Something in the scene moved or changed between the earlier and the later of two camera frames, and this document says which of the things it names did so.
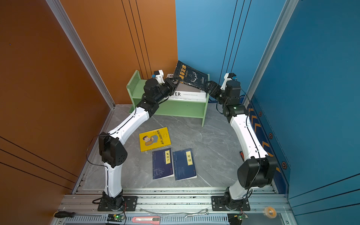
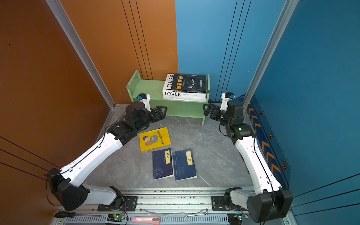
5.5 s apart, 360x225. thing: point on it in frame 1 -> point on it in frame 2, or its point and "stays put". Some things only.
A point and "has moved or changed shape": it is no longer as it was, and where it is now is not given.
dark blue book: x=184 y=164 stays put
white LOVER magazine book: x=187 y=94 stays put
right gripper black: x=213 y=84 -> x=216 y=109
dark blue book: x=162 y=164 stays put
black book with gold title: x=191 y=76 has moved or changed shape
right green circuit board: x=236 y=219 stays put
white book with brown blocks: x=200 y=100 stays put
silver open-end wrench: x=205 y=213 stays put
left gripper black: x=169 y=86 -> x=161 y=116
